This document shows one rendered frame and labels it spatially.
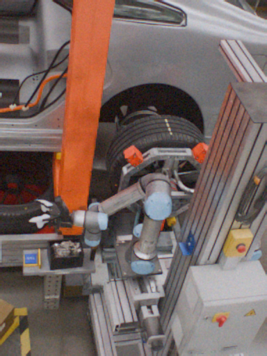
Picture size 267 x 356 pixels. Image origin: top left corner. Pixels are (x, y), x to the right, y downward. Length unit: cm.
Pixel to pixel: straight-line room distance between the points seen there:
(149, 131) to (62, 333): 139
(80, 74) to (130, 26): 63
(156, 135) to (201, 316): 119
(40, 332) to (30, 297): 27
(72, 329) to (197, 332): 128
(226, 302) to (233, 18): 170
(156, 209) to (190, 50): 121
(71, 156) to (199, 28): 105
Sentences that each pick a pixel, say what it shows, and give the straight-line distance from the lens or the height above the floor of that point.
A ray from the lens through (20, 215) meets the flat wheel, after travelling 349.
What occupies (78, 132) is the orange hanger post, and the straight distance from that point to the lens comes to 278.
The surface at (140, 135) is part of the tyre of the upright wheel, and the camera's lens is 316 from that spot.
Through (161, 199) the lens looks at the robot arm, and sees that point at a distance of 232.
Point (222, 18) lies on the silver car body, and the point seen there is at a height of 173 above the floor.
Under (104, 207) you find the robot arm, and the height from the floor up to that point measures 120.
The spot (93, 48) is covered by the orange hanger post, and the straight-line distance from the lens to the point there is 250.
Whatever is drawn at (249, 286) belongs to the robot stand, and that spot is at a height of 123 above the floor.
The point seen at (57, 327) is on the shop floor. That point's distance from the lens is 358.
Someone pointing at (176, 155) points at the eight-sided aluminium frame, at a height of 112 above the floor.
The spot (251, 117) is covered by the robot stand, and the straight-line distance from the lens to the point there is 192.
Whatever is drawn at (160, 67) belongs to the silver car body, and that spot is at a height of 142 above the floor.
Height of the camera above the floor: 307
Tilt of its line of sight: 42 degrees down
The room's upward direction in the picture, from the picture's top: 12 degrees clockwise
